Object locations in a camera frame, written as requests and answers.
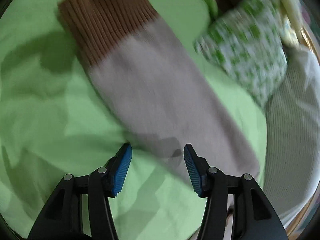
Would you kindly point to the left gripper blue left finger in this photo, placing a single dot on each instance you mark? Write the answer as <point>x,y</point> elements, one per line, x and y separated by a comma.
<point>78,207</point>

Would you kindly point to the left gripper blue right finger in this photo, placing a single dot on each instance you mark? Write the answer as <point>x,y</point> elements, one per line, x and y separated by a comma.
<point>253,215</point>

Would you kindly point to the beige knit sweater brown trim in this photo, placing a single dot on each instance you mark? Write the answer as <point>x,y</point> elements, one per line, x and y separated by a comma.
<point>146,77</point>

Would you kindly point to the striped grey white duvet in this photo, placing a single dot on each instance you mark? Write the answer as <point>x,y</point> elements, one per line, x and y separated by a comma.
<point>292,154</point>

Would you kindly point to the light green bed sheet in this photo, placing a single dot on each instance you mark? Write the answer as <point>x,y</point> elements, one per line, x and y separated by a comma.
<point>53,123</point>

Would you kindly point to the green white patterned pillow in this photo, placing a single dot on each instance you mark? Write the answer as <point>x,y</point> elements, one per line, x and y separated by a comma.
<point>245,42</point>

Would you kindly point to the yellow cartoon print blanket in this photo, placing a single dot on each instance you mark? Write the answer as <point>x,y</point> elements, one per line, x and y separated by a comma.
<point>286,14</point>

